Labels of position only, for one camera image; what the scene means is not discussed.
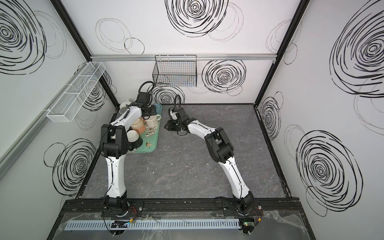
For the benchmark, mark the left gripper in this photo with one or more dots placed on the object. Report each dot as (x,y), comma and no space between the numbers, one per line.
(150,111)

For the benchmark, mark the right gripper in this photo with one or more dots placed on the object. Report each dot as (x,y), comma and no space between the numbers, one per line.
(172,125)

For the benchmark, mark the cream mug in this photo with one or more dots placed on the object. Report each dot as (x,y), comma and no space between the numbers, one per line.
(153,121)

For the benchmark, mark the white mug red inside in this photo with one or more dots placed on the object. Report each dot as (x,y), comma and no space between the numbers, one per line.
(134,139)

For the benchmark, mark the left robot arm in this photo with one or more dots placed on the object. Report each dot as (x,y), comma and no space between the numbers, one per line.
(115,144)

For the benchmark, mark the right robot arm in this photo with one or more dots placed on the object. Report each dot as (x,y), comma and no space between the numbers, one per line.
(221,151)

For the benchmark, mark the blue butterfly mug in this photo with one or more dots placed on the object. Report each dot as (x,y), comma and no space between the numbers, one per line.
(158,108)

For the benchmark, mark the white ribbed mug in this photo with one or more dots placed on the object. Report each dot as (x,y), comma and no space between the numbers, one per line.
(124,106)

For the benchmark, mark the beige and salmon mug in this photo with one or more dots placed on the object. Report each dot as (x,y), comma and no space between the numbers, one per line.
(139,126)

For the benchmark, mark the green floral tray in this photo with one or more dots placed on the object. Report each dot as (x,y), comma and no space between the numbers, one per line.
(150,139)

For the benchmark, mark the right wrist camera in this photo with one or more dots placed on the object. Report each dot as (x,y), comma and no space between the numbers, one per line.
(173,114)

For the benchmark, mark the black wire basket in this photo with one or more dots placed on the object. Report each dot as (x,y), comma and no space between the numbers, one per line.
(177,70)

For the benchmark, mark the white wire shelf basket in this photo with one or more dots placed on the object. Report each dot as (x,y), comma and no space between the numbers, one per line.
(83,91)

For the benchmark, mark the white slotted cable duct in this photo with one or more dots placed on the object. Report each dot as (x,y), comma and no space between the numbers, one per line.
(181,224)

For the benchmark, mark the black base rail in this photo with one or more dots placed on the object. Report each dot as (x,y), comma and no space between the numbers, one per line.
(219,204)

